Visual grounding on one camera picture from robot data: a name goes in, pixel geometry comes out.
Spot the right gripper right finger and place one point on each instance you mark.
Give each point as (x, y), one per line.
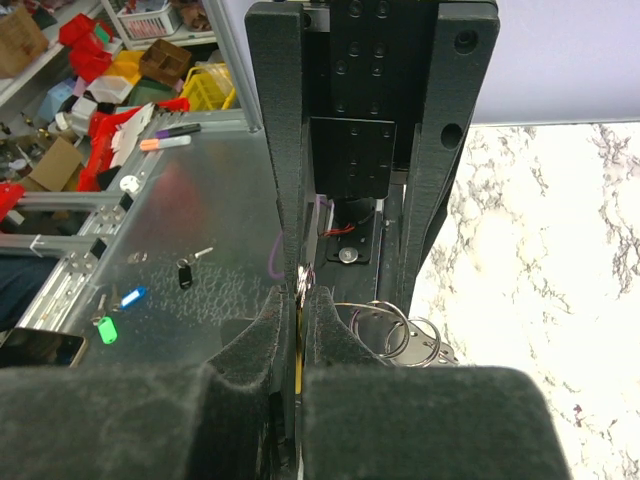
(362, 419)

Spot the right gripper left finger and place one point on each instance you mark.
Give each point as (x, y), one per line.
(230, 417)

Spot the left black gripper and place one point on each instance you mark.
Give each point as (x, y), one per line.
(369, 89)

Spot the grey large key ring holder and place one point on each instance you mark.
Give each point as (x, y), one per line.
(396, 338)

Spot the yellow key tag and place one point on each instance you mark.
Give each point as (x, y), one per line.
(299, 356)

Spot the spare black key tag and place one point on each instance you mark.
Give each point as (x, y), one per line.
(184, 266)

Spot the spare green key tag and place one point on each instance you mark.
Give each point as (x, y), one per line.
(104, 323)

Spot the spare blue key tag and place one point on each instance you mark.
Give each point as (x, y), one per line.
(124, 302)

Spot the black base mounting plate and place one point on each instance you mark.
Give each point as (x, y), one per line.
(360, 266)

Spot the yellow plastic basket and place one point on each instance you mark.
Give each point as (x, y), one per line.
(209, 87)

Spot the purple marker pen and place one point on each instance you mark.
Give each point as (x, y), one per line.
(181, 130)

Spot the brown cardboard box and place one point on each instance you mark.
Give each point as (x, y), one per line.
(165, 62)

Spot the orange marker pen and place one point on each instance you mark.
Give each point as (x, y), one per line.
(165, 143)

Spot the red plastic bin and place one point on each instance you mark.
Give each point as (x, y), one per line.
(85, 34)

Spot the aluminium frame rail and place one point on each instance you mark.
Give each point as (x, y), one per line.
(98, 241)

